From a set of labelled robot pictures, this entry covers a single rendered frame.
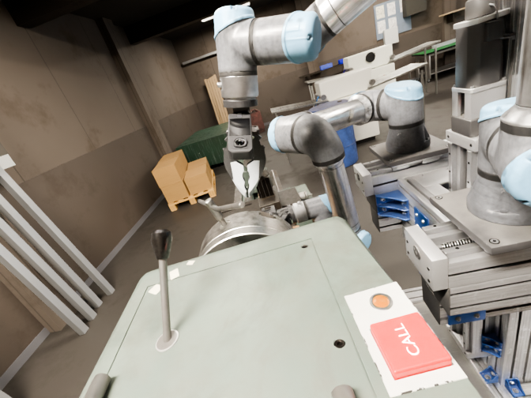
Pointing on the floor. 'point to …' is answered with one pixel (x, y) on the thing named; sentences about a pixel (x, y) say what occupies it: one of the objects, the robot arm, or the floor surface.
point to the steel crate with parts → (257, 120)
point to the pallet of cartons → (183, 178)
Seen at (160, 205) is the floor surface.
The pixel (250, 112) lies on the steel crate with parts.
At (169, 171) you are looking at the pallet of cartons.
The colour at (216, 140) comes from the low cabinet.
